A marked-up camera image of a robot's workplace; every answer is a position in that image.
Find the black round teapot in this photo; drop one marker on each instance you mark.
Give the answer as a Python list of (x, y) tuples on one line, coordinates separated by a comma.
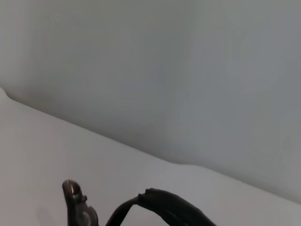
[(75, 202)]

